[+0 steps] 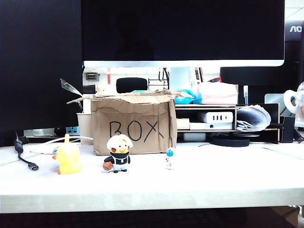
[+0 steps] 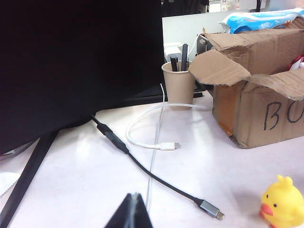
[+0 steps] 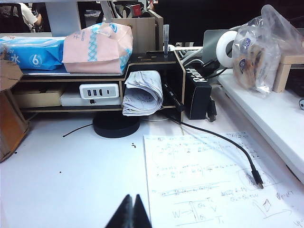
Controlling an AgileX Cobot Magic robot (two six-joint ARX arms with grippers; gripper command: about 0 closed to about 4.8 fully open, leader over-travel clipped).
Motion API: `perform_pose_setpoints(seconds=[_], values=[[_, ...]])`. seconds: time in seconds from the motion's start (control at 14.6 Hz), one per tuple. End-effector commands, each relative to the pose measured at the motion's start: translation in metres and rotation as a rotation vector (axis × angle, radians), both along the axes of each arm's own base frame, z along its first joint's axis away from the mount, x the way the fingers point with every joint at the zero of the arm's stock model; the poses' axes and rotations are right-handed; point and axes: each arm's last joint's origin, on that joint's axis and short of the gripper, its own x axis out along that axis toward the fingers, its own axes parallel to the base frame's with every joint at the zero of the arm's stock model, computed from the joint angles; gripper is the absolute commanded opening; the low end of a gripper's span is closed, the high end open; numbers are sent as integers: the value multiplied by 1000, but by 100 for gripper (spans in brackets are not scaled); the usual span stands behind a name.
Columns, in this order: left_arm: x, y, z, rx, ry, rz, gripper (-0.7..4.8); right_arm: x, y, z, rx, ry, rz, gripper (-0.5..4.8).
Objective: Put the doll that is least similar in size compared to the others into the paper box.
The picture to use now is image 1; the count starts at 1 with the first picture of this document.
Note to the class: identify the brown cardboard box marked BOX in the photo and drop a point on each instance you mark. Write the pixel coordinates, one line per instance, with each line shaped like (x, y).
(133, 118)

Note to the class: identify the small beige box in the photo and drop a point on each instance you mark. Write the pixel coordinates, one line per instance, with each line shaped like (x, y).
(183, 124)

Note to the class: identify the small white astronaut doll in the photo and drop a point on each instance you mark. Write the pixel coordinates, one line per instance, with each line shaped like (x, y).
(169, 153)

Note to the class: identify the chick doll holding basketball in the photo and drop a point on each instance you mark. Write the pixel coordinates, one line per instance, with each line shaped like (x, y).
(120, 142)

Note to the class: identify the flat white box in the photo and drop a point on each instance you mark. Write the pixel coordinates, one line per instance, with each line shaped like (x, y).
(211, 126)

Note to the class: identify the small black box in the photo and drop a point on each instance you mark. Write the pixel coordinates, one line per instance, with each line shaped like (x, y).
(287, 129)

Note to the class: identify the black office chair back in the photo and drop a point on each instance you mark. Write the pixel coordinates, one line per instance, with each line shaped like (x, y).
(131, 85)

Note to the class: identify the blue wet wipes pack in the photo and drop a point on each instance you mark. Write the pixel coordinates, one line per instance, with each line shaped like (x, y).
(190, 98)

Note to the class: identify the black wooden desk shelf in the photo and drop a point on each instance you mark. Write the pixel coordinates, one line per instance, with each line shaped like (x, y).
(206, 108)

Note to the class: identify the white multi-port charger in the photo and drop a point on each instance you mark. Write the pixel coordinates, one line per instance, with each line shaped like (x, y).
(219, 117)

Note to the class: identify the beige paper cup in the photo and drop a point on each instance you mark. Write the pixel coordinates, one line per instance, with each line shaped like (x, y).
(84, 128)

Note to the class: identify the pink tissue pack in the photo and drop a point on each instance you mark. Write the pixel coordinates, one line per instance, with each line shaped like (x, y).
(218, 93)

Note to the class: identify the black round monitor base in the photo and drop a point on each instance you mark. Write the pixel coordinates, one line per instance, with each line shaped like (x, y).
(228, 142)

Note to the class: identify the blue and white power strip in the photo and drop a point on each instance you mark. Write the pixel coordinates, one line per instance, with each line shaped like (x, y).
(72, 130)

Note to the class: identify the clear plastic wrapper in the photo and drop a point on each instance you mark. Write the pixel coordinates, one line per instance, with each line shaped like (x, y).
(67, 86)

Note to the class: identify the large silver-framed monitor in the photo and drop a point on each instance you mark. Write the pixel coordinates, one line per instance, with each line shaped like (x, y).
(180, 28)

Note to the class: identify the yellow rubber duck toy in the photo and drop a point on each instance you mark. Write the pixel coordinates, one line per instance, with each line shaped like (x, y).
(69, 156)

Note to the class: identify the rolled printed papers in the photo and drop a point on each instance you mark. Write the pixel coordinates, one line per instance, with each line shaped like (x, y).
(251, 118)

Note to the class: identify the black monitor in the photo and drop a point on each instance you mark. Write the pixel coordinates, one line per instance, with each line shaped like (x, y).
(35, 59)

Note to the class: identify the white tape roll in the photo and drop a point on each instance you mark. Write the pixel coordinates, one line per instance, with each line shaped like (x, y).
(287, 97)

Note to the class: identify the clear plastic jar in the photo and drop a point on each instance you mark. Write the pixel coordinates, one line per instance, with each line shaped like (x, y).
(301, 118)

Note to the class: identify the black AOC carton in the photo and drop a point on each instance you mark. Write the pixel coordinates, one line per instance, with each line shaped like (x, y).
(294, 29)

